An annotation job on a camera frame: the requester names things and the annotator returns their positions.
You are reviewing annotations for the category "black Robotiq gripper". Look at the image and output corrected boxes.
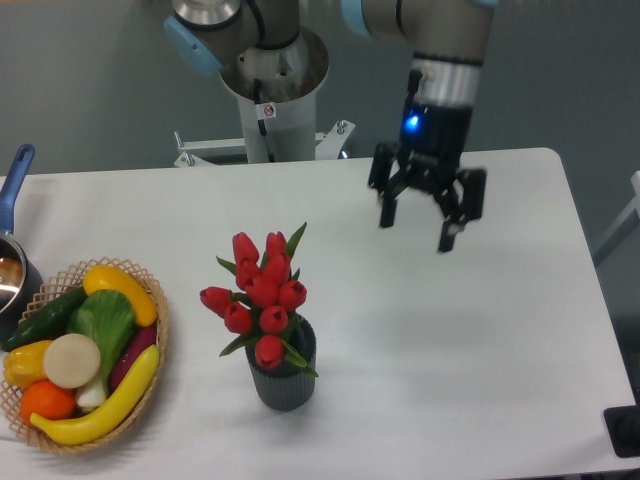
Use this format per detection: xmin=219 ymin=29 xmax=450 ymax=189
xmin=368 ymin=101 xmax=487 ymax=253

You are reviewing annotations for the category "red tulip bouquet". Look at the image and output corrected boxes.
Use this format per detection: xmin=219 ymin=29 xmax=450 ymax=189
xmin=199 ymin=224 xmax=318 ymax=378

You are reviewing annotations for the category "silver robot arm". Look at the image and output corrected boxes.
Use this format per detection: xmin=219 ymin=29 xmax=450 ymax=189
xmin=164 ymin=1 xmax=495 ymax=253

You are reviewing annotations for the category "dark grey ribbed vase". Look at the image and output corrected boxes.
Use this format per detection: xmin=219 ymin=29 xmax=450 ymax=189
xmin=245 ymin=317 xmax=317 ymax=412

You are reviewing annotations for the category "black device at table edge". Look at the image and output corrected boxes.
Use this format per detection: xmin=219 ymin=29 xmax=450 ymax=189
xmin=603 ymin=405 xmax=639 ymax=458

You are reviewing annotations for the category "purple sweet potato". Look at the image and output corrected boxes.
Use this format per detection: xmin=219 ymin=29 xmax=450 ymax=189
xmin=109 ymin=325 xmax=157 ymax=392

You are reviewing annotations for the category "yellow squash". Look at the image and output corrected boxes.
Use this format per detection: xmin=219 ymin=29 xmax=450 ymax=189
xmin=82 ymin=265 xmax=157 ymax=327

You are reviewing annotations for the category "green bok choy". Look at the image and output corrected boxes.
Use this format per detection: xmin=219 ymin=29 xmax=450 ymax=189
xmin=66 ymin=290 xmax=135 ymax=413

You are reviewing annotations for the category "woven wicker basket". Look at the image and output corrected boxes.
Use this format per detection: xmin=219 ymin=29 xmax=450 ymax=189
xmin=1 ymin=257 xmax=169 ymax=455

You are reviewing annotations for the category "beige round disc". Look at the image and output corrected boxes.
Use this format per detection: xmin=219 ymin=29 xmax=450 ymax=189
xmin=43 ymin=333 xmax=101 ymax=389

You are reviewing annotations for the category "green cucumber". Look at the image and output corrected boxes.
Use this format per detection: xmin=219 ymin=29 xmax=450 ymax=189
xmin=1 ymin=287 xmax=87 ymax=352

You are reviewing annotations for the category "yellow banana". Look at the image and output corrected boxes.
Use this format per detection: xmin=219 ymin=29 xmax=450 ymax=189
xmin=30 ymin=345 xmax=160 ymax=446

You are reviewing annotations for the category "orange fruit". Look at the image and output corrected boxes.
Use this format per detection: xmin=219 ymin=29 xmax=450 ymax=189
xmin=20 ymin=380 xmax=76 ymax=426

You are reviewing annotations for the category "yellow bell pepper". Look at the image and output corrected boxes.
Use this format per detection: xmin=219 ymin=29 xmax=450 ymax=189
xmin=3 ymin=340 xmax=53 ymax=389

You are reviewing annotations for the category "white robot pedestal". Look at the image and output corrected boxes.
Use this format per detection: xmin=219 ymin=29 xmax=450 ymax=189
xmin=174 ymin=27 xmax=356 ymax=167

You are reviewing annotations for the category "white frame at right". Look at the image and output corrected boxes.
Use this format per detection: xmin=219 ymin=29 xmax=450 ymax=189
xmin=592 ymin=171 xmax=639 ymax=268

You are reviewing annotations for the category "blue-handled saucepan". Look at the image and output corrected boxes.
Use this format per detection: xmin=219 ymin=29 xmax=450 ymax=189
xmin=1 ymin=144 xmax=43 ymax=341

